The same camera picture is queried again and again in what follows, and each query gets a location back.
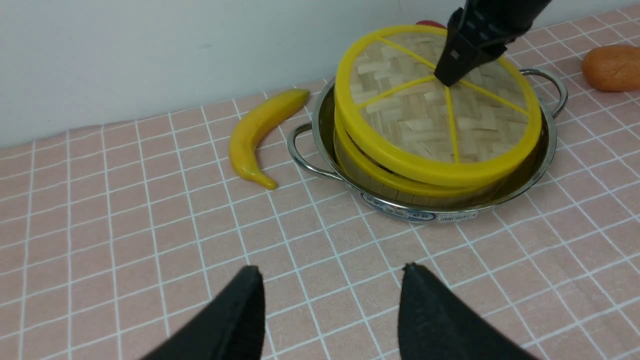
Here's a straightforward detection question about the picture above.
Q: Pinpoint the yellow-rimmed bamboo steamer lid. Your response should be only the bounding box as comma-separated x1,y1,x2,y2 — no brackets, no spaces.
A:
333,24,543,191

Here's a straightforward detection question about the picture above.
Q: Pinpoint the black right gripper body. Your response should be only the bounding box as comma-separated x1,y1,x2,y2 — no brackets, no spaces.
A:
446,0,550,59

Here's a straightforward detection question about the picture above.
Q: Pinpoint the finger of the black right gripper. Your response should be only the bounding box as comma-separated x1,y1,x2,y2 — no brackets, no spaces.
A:
434,27,501,87

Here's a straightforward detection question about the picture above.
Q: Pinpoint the orange-brown potato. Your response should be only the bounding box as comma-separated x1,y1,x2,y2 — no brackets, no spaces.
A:
582,44,640,92

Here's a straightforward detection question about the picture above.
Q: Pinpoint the red bell pepper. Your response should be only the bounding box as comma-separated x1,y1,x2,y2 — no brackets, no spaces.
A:
416,20,447,29

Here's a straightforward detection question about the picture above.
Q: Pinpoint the yellow-rimmed bamboo steamer basket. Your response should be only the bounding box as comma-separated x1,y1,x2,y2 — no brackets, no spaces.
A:
333,113,514,208

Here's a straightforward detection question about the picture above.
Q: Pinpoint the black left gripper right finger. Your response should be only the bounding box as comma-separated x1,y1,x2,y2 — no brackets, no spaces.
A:
398,263,536,360

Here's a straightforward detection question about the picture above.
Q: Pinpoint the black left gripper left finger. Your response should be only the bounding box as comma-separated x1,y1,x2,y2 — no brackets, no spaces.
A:
143,265,266,360

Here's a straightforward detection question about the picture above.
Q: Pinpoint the stainless steel pot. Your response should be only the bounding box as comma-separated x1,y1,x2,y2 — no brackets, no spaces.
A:
286,68,569,224

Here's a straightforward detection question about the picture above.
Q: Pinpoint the pink checkered tablecloth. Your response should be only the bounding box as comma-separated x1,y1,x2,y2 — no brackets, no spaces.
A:
0,0,640,360

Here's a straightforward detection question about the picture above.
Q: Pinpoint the yellow banana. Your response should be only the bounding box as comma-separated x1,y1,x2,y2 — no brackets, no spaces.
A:
228,88,311,191

